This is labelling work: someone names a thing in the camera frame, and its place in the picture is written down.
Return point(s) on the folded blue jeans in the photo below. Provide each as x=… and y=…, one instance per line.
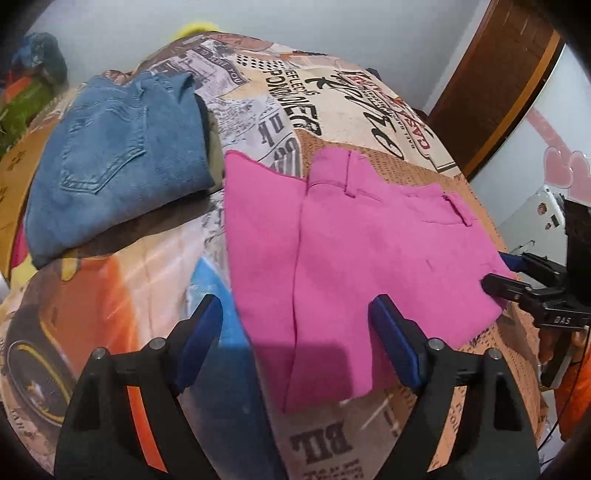
x=119, y=152

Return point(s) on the pink pants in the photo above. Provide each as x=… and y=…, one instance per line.
x=307, y=256

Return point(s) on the yellow foam headboard piece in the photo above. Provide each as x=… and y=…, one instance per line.
x=194, y=28

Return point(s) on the green storage basket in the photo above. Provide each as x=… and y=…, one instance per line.
x=21, y=102

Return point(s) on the pile of clothes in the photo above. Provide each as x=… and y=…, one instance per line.
x=38, y=55

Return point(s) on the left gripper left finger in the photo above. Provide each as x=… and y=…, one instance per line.
x=124, y=420

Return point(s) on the person right hand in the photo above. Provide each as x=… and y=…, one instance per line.
x=553, y=340

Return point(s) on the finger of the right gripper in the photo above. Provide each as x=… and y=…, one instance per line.
x=526, y=265
x=501, y=287

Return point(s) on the orange sleeve forearm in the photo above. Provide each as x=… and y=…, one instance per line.
x=573, y=397

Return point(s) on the white suitcase with stickers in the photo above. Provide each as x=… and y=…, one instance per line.
x=538, y=227

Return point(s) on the printed bed cover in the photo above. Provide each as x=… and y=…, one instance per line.
x=203, y=238

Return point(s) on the brown wooden door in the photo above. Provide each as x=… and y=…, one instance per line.
x=504, y=68

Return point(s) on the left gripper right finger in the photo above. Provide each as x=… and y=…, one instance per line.
x=494, y=439

